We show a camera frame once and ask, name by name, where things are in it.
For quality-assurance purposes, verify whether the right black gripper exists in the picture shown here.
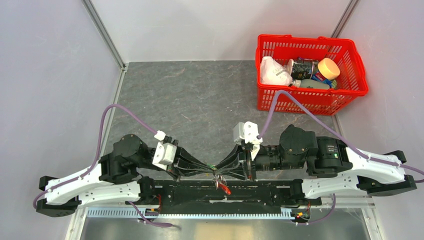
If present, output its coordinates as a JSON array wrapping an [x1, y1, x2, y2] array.
[[214, 140, 304, 181]]

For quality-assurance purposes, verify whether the red black keyring holder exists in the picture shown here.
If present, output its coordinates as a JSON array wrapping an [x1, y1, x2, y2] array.
[[213, 175, 232, 195]]

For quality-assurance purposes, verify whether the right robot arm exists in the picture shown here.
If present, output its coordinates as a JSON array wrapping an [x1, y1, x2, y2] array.
[[214, 122, 417, 205]]

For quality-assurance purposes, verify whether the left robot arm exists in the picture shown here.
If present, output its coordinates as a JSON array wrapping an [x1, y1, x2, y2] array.
[[32, 131, 218, 218]]

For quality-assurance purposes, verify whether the white plastic bag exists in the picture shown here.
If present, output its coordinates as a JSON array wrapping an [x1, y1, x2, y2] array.
[[259, 56, 293, 86]]

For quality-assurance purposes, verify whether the grey green bottle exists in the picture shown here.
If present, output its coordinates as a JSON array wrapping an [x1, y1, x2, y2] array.
[[293, 79, 331, 90]]

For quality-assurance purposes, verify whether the dark can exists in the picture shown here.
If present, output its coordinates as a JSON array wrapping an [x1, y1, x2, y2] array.
[[286, 57, 319, 80]]

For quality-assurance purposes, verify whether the jar with beige lid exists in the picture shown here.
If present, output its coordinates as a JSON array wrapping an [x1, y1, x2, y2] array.
[[311, 57, 340, 83]]

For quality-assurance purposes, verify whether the red plastic basket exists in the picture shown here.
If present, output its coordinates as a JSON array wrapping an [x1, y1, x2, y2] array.
[[255, 34, 369, 116]]

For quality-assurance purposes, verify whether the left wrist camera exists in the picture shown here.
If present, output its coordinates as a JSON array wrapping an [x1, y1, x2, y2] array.
[[152, 142, 178, 171]]

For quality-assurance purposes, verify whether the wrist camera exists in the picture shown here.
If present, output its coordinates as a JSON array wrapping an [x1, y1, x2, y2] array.
[[233, 121, 263, 161], [152, 142, 178, 171]]

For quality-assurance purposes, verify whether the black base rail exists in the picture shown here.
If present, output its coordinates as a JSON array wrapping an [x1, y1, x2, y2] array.
[[133, 178, 322, 215]]

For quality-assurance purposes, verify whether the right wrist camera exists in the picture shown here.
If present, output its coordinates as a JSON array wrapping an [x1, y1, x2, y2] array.
[[233, 121, 263, 161]]

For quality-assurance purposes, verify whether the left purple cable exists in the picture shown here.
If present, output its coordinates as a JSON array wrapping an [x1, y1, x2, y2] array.
[[32, 103, 181, 229]]

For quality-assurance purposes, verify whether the grey slotted cable duct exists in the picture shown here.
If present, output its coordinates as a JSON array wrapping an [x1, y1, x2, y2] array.
[[87, 207, 295, 221]]

